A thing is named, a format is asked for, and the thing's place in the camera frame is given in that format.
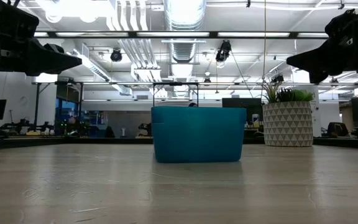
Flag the black rig stand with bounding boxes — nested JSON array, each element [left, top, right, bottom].
[[31, 81, 83, 135]]

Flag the black overhead light bar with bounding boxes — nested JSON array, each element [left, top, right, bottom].
[[32, 30, 331, 39]]

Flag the black office chair back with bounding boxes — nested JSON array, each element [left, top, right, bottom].
[[326, 121, 350, 138]]

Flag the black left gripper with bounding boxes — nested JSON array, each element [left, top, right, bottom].
[[0, 0, 83, 77]]

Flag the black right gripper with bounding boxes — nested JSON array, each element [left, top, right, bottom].
[[286, 0, 358, 84]]

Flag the silver ventilation duct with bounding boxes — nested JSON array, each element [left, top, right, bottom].
[[163, 0, 207, 63]]

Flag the black background robot arms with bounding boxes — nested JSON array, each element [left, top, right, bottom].
[[0, 117, 55, 136]]

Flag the white triangle-patterned plant pot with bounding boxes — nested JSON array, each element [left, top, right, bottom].
[[262, 100, 314, 147]]

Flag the blue lit screen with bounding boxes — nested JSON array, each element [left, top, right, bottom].
[[55, 98, 80, 124]]

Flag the teal plastic basket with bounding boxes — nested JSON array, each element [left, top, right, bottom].
[[150, 106, 247, 164]]

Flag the green succulent plant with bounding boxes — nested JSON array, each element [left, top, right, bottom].
[[261, 80, 315, 104]]

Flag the thin yellow hanging cord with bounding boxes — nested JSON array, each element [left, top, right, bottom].
[[262, 0, 267, 82]]

